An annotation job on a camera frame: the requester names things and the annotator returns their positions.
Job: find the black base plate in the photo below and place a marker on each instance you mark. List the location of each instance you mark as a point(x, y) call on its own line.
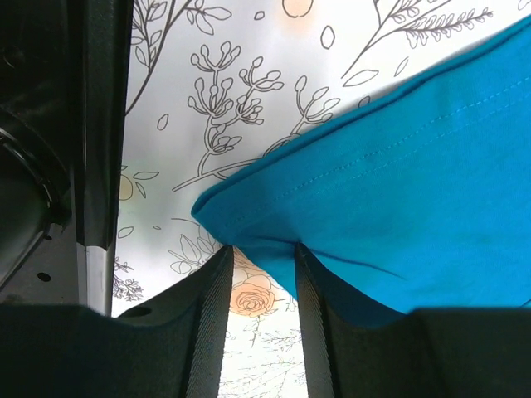
point(64, 75)

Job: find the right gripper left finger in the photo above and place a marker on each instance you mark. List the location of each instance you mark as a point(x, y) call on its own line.
point(168, 346)

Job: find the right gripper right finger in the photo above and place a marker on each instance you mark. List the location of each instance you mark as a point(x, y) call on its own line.
point(355, 346)

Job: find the blue t shirt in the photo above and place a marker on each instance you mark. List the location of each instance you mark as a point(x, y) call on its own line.
point(420, 199)

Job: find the floral table mat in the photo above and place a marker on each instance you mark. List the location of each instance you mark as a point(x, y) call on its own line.
point(215, 86)

